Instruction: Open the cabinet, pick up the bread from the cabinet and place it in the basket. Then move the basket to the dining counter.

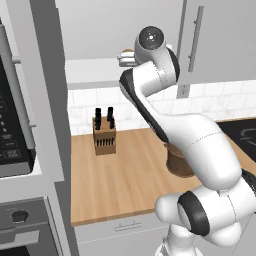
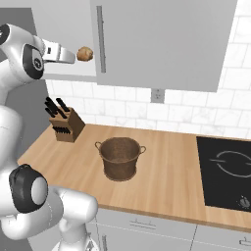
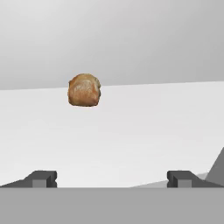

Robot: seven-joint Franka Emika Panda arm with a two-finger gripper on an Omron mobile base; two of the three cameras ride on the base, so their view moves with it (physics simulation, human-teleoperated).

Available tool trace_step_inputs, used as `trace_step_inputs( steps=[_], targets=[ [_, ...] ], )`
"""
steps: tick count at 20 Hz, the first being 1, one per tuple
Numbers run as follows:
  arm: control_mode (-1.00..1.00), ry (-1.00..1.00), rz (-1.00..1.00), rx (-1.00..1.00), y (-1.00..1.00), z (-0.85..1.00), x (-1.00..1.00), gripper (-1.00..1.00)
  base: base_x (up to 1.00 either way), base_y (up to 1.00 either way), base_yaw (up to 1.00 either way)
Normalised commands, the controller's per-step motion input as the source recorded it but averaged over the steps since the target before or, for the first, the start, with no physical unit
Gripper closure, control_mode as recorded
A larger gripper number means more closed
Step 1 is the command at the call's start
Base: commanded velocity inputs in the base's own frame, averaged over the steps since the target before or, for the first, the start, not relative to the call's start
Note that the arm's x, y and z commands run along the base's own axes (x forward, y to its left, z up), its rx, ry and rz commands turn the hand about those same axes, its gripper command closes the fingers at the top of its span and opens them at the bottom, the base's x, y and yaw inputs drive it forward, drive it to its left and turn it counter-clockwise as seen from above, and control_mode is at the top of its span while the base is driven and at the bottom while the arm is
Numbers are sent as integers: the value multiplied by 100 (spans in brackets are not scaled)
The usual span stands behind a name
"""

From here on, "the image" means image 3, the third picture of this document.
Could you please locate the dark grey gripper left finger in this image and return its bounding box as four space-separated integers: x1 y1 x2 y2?
0 170 58 189

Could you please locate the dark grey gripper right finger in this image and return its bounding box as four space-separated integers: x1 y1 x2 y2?
166 170 224 189

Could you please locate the brown bread roll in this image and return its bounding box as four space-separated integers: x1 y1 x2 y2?
66 73 102 108

